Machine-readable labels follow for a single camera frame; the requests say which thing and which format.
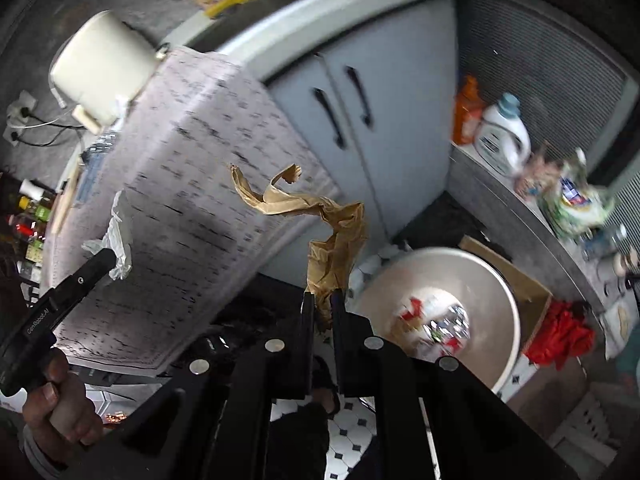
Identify square wooden board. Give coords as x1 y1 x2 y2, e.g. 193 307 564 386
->
50 160 83 233

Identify grey cabinet doors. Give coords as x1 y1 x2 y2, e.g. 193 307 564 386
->
260 0 461 261

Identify clear plastic bottle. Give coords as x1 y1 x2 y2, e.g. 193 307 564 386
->
582 225 628 261

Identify white crumpled bag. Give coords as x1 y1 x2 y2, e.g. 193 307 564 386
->
357 242 413 281

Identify person's leg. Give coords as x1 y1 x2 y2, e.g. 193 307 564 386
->
265 400 331 480

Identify row of condiment bottles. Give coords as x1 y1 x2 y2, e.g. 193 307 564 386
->
7 177 56 266

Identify cardboard box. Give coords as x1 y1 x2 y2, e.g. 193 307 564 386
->
460 235 553 356

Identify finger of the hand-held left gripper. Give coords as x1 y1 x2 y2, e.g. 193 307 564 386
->
65 250 117 295

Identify white round bin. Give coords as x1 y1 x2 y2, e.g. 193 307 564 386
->
350 247 522 396

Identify white basket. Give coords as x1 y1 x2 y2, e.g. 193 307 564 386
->
545 390 631 466

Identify brown paper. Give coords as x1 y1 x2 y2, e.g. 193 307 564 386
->
228 162 368 326

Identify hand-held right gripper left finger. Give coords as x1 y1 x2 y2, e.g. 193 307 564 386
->
95 291 317 480

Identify person's left hand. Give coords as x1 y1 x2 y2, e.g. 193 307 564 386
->
22 349 103 448

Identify cream air fryer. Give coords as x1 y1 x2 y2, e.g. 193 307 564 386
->
50 10 168 136

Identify white laundry detergent bottle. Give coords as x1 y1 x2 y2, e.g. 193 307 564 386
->
472 92 532 173

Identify red cloth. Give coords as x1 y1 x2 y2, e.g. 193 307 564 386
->
522 300 596 371

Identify pink printed packet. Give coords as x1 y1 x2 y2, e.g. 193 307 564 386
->
515 147 551 201

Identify person's left forearm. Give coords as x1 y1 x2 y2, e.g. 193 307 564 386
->
0 410 68 480

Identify white paper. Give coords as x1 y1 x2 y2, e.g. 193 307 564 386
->
82 190 133 281

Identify green and white bag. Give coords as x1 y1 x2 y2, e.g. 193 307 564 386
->
540 147 616 238

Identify orange bottle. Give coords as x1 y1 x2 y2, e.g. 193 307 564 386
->
452 75 486 146

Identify dark slipper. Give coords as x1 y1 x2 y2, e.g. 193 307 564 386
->
312 355 341 413

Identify white black-patterned tablecloth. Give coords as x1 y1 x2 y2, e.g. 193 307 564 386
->
40 45 346 376

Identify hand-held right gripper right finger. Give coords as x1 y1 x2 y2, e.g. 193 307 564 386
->
330 292 566 480

